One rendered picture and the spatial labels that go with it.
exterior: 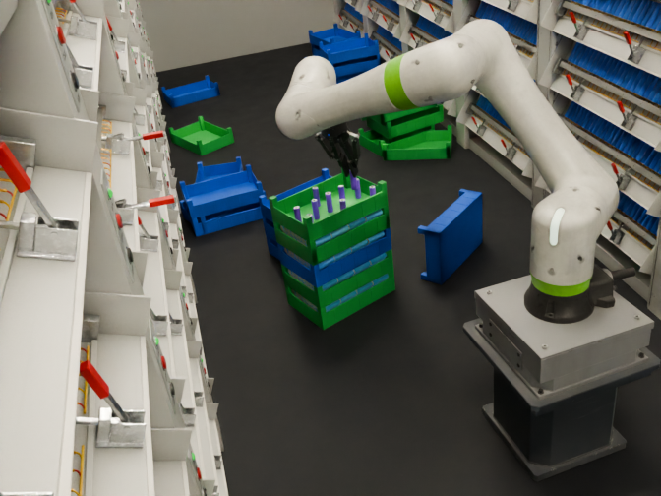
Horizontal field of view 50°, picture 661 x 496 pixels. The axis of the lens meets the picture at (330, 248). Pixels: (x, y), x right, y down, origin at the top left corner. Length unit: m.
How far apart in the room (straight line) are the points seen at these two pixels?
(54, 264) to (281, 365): 1.62
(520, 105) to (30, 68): 1.14
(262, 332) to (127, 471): 1.65
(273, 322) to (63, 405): 1.89
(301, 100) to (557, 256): 0.68
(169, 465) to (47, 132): 0.43
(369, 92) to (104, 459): 1.08
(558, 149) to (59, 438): 1.36
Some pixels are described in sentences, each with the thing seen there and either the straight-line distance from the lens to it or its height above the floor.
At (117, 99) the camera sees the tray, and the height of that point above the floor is 0.96.
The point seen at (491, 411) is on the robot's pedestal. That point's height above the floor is 0.02.
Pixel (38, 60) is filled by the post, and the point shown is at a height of 1.21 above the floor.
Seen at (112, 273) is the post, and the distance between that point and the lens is 0.76.
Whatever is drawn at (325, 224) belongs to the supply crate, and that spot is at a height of 0.35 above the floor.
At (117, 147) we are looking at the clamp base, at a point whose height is 0.93.
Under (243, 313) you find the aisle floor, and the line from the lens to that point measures 2.37.
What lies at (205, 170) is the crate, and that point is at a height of 0.03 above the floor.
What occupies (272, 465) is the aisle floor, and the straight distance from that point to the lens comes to 1.86.
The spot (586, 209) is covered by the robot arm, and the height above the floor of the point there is 0.63.
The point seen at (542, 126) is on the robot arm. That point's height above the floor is 0.74.
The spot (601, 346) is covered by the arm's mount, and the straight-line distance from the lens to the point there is 1.58.
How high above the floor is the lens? 1.37
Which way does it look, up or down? 31 degrees down
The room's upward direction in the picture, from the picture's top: 8 degrees counter-clockwise
